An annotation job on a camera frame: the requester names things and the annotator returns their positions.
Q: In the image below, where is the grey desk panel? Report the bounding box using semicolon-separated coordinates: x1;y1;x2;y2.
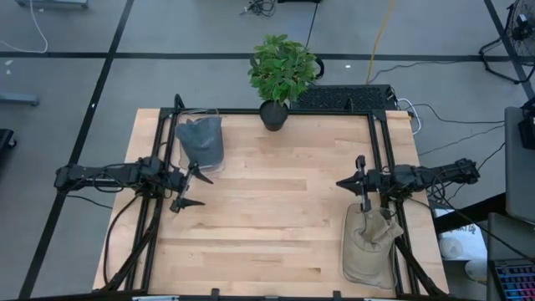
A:
504;106;535;222

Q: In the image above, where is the grey cloth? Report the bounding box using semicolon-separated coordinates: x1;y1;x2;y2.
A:
183;115;225;168

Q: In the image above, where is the green plant in black pot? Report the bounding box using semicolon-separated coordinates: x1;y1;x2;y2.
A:
247;33;318;132

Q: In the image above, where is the backlit colourful keyboard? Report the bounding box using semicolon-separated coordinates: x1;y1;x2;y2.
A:
492;258;535;301

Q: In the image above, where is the clear plastic bin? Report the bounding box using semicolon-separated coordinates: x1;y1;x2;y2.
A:
338;203;405;292
177;107;227;175

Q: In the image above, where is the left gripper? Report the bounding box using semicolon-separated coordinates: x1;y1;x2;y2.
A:
166;161;215;213

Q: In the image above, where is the black perforated computer case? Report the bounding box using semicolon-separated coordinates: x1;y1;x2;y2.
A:
296;84;397;112

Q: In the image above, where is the yellow cable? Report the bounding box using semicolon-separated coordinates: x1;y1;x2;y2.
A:
366;0;396;84

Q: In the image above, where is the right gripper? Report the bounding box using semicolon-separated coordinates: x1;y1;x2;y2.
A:
335;154;396;214

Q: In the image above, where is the white floor cable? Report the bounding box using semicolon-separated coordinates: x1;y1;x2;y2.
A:
0;0;49;54

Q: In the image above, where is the black cable bundle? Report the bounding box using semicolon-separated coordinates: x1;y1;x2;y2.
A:
240;0;278;18

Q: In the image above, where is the grey baseball cap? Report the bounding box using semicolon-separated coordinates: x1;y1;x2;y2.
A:
175;119;200;162

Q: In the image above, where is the black floor fan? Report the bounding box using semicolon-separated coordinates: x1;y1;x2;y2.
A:
479;0;535;84

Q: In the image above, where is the grey furniture base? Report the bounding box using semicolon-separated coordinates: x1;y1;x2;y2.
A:
15;0;89;8
0;92;41;108

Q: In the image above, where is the white paper bag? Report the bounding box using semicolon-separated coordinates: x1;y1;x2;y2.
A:
434;208;488;285

